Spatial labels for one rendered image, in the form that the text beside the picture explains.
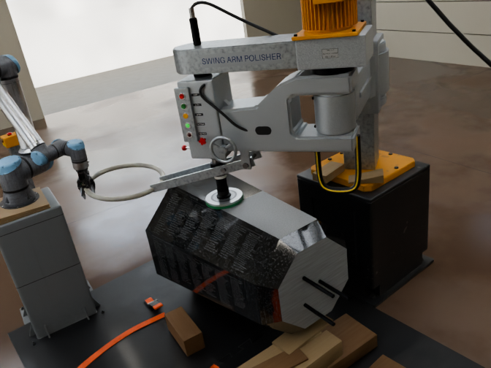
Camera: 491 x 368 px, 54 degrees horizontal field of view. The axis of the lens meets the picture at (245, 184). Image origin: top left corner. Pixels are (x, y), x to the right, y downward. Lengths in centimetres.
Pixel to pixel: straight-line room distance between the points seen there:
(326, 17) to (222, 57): 51
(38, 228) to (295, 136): 168
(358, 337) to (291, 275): 67
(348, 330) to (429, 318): 53
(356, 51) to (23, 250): 223
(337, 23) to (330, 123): 44
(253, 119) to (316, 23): 55
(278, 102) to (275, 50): 25
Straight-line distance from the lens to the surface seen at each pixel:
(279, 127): 232
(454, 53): 894
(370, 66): 278
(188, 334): 293
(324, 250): 242
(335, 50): 213
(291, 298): 239
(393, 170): 303
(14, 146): 410
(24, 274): 327
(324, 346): 263
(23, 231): 315
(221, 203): 264
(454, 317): 315
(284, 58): 221
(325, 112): 225
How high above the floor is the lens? 205
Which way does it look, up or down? 25 degrees down
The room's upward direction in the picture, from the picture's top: 9 degrees counter-clockwise
